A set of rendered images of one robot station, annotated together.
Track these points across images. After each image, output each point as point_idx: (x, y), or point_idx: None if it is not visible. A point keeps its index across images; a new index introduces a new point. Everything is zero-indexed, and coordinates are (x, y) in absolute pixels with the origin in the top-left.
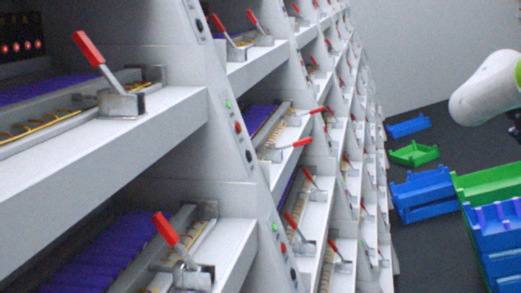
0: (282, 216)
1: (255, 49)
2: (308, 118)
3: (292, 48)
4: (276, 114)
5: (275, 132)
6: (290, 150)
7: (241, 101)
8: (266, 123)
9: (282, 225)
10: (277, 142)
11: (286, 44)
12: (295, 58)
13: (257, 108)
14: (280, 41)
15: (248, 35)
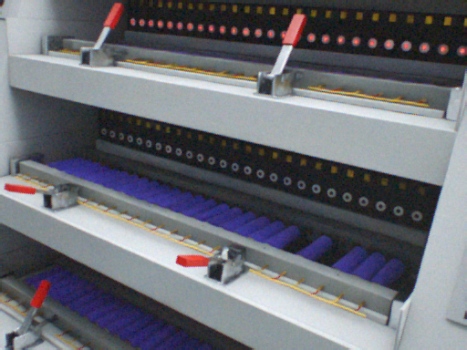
0: (115, 340)
1: (230, 87)
2: (278, 314)
3: (455, 162)
4: (253, 243)
5: (178, 237)
6: (81, 226)
7: (419, 249)
8: (191, 218)
9: (89, 329)
10: (130, 230)
11: (389, 128)
12: (446, 195)
13: (347, 253)
14: (407, 119)
15: (349, 80)
